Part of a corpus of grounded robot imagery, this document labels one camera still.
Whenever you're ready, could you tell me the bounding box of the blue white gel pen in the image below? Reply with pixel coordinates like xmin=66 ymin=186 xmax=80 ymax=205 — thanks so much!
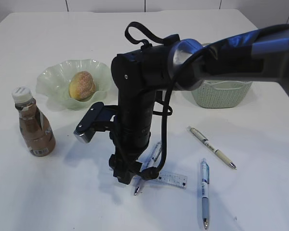
xmin=200 ymin=158 xmax=210 ymax=230

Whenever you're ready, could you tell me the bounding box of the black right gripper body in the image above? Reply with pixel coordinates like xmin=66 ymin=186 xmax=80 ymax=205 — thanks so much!
xmin=109 ymin=45 xmax=171 ymax=178

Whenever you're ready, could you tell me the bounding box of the clear plastic ruler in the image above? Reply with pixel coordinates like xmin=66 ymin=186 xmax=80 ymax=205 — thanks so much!
xmin=134 ymin=154 xmax=188 ymax=190

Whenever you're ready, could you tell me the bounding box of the green plastic woven basket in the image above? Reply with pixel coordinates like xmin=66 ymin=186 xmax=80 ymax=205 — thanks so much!
xmin=192 ymin=80 xmax=252 ymax=109

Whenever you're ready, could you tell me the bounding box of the cream ballpoint pen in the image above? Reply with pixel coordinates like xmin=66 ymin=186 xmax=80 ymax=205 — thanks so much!
xmin=187 ymin=126 xmax=237 ymax=169

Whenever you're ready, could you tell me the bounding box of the brown Nescafe coffee bottle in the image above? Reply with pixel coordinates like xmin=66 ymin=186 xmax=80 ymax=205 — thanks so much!
xmin=12 ymin=87 xmax=55 ymax=157

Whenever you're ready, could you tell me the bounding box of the green wavy glass plate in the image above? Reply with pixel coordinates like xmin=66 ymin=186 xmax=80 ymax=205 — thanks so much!
xmin=36 ymin=59 xmax=112 ymax=110

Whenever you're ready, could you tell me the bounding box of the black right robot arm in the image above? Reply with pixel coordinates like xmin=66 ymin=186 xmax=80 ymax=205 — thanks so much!
xmin=109 ymin=22 xmax=289 ymax=184

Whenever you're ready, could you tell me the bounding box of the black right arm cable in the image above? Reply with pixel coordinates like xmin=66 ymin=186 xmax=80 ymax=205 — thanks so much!
xmin=124 ymin=21 xmax=208 ymax=181

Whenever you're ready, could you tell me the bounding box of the sugared bread loaf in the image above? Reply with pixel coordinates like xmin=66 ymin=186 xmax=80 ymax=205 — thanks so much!
xmin=68 ymin=71 xmax=95 ymax=101

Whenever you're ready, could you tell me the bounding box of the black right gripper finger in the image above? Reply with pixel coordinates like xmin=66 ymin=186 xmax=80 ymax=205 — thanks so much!
xmin=117 ymin=174 xmax=132 ymax=185

